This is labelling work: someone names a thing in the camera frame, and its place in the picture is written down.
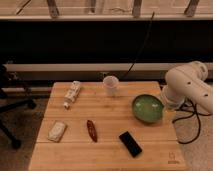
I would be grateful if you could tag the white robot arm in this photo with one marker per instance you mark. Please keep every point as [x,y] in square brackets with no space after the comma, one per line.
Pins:
[187,81]

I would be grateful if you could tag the green ceramic bowl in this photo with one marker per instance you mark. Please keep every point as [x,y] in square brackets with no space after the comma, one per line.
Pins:
[147,108]

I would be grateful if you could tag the white tube package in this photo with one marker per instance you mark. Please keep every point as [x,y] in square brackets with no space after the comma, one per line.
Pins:
[72,94]

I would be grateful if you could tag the black phone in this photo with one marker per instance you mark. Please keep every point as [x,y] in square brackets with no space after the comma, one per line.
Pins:
[130,143]

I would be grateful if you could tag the black office chair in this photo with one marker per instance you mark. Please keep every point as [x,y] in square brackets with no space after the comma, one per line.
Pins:
[4,78]

